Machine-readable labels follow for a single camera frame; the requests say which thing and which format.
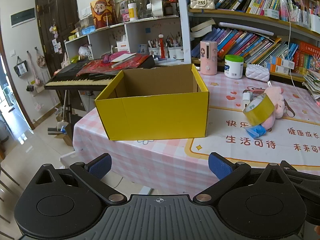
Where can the white shelf unit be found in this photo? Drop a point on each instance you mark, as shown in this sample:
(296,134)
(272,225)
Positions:
(185,30)

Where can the leaning book row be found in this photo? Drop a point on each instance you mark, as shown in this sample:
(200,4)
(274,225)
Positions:
(237,42)

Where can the red patterned cloth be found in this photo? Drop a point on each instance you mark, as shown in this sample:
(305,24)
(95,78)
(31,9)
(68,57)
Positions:
(100,67)

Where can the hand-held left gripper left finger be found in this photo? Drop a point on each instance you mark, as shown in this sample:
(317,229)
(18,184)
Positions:
(101,166)

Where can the pink checked printed tablecloth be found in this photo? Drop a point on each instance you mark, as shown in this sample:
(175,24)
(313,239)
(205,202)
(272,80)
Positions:
(150,160)

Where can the stack of papers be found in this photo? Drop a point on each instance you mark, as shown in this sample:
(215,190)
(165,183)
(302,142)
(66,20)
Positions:
(312,85)

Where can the white box red label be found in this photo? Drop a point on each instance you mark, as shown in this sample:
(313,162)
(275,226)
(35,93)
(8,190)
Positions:
(123,45)

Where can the white pen holder cup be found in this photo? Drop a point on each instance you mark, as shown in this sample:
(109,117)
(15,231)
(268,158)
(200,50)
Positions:
(155,52)
(175,53)

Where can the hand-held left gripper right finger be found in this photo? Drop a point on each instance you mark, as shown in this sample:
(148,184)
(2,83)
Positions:
(220,166)

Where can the pink plush pig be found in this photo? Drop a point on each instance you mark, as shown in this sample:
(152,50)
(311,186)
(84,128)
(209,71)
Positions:
(278,102)

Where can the dark wall panel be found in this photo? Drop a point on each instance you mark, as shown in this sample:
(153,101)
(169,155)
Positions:
(22,17)

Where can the white quilted purse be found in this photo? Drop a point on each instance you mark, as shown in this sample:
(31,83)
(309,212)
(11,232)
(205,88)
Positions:
(257,72)

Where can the fortune god figure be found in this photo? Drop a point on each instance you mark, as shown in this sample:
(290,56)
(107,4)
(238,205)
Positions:
(102,15)

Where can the small dark hanging bag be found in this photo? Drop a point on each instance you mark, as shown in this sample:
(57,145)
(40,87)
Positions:
(30,88)

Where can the small brown cardboard carton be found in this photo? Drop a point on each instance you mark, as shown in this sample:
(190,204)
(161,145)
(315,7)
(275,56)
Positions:
(66,138)

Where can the plush door charm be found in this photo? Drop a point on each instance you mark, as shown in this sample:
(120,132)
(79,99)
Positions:
(53,30)

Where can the magenta fabric pouch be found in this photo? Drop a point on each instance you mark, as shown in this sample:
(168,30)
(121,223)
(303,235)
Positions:
(107,57)

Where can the orange blue white carton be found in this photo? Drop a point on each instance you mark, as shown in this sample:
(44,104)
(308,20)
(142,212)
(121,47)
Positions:
(282,61)
(277,68)

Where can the white notebook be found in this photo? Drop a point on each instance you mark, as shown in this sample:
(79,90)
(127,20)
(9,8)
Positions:
(122,57)

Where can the pink hanging bag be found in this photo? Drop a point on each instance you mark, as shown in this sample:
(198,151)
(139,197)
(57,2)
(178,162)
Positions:
(41,61)

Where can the wooden bookshelf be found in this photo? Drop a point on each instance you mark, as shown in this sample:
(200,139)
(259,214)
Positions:
(225,15)

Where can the yellow cardboard box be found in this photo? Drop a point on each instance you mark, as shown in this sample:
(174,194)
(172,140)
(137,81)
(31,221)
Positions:
(155,117)

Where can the black electronic keyboard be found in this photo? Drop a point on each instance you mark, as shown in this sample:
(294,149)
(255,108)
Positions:
(75,80)

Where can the white plastic bag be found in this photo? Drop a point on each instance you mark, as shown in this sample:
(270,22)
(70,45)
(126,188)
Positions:
(85,51)

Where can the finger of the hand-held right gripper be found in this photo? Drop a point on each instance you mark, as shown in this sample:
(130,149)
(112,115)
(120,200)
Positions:
(311,187)

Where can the thick pale paperback book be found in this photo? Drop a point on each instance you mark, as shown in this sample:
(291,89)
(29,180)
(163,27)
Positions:
(200,33)
(203,24)

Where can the red boxed book set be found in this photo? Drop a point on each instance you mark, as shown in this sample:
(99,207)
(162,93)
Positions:
(308,57)

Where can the white ceramic ornament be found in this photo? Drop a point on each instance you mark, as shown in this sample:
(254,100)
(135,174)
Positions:
(157,5)

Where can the black white tote bag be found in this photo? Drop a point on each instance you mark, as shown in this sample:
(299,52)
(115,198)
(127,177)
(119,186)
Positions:
(20,68)

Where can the white rolled poster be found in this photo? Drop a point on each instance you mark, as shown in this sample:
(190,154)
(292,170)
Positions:
(245,27)

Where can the gold tape roll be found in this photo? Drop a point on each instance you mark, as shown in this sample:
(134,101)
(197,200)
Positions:
(262,110)

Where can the red tassel ornament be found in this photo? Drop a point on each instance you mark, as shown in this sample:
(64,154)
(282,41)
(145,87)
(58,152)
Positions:
(162,47)

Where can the pink humidifier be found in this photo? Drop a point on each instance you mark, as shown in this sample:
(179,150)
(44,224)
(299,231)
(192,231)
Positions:
(208,57)

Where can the white jar green lid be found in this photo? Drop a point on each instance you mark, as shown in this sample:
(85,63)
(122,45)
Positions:
(233,68)

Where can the small blue white packet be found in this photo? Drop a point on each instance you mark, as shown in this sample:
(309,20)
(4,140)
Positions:
(143,49)

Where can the white bottle yellow label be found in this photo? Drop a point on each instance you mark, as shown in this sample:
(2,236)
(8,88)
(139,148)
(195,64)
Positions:
(133,12)

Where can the white stationery organizer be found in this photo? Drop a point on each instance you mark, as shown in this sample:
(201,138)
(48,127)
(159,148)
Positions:
(313,20)

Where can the white teal carton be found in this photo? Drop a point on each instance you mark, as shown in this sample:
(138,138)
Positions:
(271,13)

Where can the dark wooden door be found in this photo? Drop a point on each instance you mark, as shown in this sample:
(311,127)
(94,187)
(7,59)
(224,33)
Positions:
(57,12)

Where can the clear plastic bottle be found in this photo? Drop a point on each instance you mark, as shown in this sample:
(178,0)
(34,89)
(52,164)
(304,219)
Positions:
(285,10)

